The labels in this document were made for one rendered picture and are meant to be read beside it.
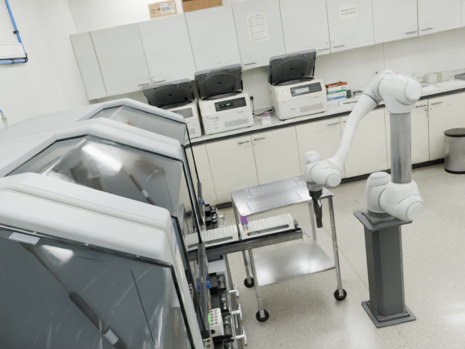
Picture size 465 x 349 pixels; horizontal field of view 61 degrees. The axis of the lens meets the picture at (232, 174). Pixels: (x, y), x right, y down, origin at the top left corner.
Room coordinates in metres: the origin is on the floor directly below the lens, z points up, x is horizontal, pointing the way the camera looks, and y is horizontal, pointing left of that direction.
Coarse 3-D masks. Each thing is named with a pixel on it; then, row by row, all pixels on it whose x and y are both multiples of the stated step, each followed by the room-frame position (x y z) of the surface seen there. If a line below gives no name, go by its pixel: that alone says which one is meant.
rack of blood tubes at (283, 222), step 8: (280, 216) 2.04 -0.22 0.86; (288, 216) 2.02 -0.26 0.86; (240, 224) 2.02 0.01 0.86; (248, 224) 2.01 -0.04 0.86; (256, 224) 2.00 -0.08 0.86; (264, 224) 1.97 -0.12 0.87; (272, 224) 1.95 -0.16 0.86; (280, 224) 1.94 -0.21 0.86; (288, 224) 2.02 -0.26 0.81; (240, 232) 1.99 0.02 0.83; (248, 232) 1.94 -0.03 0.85; (256, 232) 1.98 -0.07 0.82; (264, 232) 1.99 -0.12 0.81; (272, 232) 1.94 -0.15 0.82
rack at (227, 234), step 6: (222, 228) 2.03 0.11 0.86; (228, 228) 2.01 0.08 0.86; (234, 228) 2.00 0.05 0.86; (204, 234) 1.99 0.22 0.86; (210, 234) 1.99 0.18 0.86; (216, 234) 1.97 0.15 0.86; (222, 234) 1.95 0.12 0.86; (228, 234) 1.94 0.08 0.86; (234, 234) 1.94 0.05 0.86; (204, 240) 1.93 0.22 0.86; (210, 240) 2.01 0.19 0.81; (216, 240) 2.00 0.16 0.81; (222, 240) 1.99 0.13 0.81; (228, 240) 1.93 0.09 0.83; (234, 240) 1.94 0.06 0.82
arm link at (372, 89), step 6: (384, 72) 2.07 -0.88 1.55; (390, 72) 2.05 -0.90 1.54; (378, 78) 2.04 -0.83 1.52; (372, 84) 2.05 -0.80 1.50; (378, 84) 2.00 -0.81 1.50; (366, 90) 2.07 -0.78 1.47; (372, 90) 2.03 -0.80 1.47; (378, 90) 1.99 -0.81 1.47; (372, 96) 2.03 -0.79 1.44; (378, 96) 2.01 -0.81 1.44; (378, 102) 2.03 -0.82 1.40
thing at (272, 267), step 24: (240, 192) 2.63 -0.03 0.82; (264, 192) 2.55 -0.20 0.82; (288, 192) 2.47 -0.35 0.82; (312, 216) 2.72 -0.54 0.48; (312, 240) 2.71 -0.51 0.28; (336, 240) 2.30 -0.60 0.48; (264, 264) 2.51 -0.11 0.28; (288, 264) 2.45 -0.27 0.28; (312, 264) 2.39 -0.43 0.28; (336, 264) 2.30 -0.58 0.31; (264, 312) 2.24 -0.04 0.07
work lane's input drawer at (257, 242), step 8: (296, 224) 1.99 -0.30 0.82; (280, 232) 1.94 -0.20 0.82; (288, 232) 1.94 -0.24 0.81; (296, 232) 1.93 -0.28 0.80; (304, 232) 2.00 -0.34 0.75; (240, 240) 1.93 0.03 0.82; (248, 240) 1.93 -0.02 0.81; (256, 240) 1.92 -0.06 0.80; (264, 240) 1.92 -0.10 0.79; (272, 240) 1.93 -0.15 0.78; (280, 240) 1.93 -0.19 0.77; (288, 240) 1.93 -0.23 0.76; (208, 248) 1.92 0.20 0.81; (216, 248) 1.92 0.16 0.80; (224, 248) 1.92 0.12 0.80; (232, 248) 1.92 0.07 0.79; (240, 248) 1.92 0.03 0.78; (248, 248) 1.92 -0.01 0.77; (208, 256) 1.91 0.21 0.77
